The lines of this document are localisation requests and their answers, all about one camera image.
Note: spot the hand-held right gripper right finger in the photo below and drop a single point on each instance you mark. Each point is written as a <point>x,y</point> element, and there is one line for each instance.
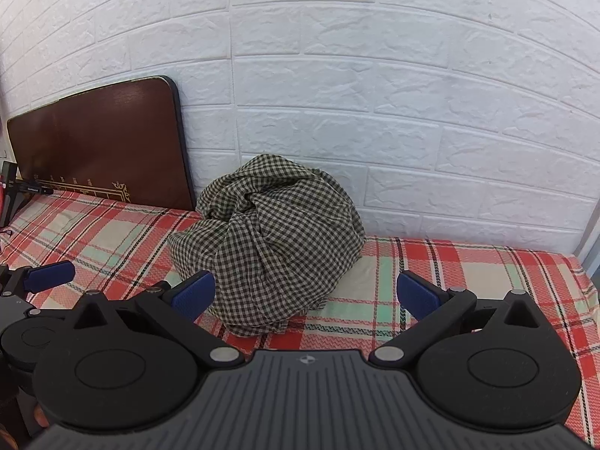
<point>415,297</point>

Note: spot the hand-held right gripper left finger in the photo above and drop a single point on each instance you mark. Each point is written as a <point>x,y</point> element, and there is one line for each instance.
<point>194,293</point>

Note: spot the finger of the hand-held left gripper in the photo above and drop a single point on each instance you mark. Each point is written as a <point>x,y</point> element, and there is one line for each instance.
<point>49,275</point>

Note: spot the olive patterned garment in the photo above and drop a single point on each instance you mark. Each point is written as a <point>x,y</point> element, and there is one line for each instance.
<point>272,243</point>

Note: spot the red plaid bed sheet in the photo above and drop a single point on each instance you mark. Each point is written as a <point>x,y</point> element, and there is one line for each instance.
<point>93,239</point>

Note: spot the black tripod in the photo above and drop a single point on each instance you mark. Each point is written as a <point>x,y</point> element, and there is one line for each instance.
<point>14,187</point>

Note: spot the brown wooden headboard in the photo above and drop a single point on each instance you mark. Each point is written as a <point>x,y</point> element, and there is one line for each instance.
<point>98,140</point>

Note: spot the white door frame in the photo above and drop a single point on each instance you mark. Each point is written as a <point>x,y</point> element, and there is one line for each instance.
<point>591,243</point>

